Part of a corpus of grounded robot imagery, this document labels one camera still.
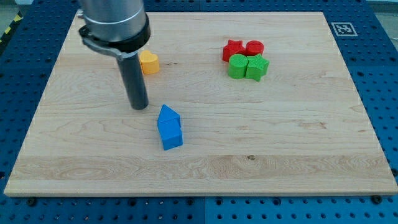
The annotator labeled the blue triangle block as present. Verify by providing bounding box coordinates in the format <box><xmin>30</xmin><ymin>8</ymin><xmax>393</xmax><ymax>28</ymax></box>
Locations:
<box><xmin>157</xmin><ymin>105</ymin><xmax>181</xmax><ymax>126</ymax></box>

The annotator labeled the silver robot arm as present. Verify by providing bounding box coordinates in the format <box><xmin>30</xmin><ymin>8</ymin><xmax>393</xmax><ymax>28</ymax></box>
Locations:
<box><xmin>79</xmin><ymin>0</ymin><xmax>147</xmax><ymax>42</ymax></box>

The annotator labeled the blue cube block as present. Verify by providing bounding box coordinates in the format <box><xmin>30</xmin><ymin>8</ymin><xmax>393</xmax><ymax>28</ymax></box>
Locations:
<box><xmin>157</xmin><ymin>119</ymin><xmax>183</xmax><ymax>151</ymax></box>

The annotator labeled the wooden board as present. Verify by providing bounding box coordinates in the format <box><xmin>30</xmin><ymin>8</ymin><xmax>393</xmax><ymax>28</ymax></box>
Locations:
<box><xmin>4</xmin><ymin>12</ymin><xmax>397</xmax><ymax>197</ymax></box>

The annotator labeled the green cylinder block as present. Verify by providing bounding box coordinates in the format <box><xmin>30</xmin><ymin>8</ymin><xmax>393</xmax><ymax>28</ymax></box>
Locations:
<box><xmin>228</xmin><ymin>54</ymin><xmax>248</xmax><ymax>79</ymax></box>

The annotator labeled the yellow heart block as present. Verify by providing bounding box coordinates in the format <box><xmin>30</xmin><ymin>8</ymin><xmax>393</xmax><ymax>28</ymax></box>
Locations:
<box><xmin>139</xmin><ymin>50</ymin><xmax>160</xmax><ymax>75</ymax></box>

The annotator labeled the green star block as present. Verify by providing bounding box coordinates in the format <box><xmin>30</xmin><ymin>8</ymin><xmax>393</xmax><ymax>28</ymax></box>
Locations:
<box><xmin>246</xmin><ymin>54</ymin><xmax>269</xmax><ymax>82</ymax></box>

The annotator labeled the red star block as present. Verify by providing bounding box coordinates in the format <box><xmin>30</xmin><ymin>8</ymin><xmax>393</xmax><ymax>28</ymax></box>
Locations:
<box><xmin>222</xmin><ymin>39</ymin><xmax>246</xmax><ymax>62</ymax></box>

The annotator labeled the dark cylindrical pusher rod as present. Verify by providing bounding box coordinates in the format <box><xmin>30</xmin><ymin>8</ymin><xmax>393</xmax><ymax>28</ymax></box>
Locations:
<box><xmin>118</xmin><ymin>54</ymin><xmax>149</xmax><ymax>110</ymax></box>

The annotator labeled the red cylinder block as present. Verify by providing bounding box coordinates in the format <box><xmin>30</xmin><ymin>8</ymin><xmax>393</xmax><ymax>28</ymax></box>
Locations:
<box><xmin>245</xmin><ymin>40</ymin><xmax>265</xmax><ymax>56</ymax></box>

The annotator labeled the white fiducial marker tag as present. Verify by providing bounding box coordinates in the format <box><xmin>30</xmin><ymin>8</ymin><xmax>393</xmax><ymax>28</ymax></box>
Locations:
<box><xmin>331</xmin><ymin>22</ymin><xmax>358</xmax><ymax>37</ymax></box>

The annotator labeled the yellow black hazard tape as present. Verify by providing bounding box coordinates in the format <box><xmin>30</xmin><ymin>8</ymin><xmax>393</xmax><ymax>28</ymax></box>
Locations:
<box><xmin>1</xmin><ymin>11</ymin><xmax>24</xmax><ymax>46</ymax></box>

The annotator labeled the black clamp ring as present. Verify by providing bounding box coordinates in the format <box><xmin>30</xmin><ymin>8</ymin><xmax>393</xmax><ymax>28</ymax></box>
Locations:
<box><xmin>76</xmin><ymin>9</ymin><xmax>152</xmax><ymax>61</ymax></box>

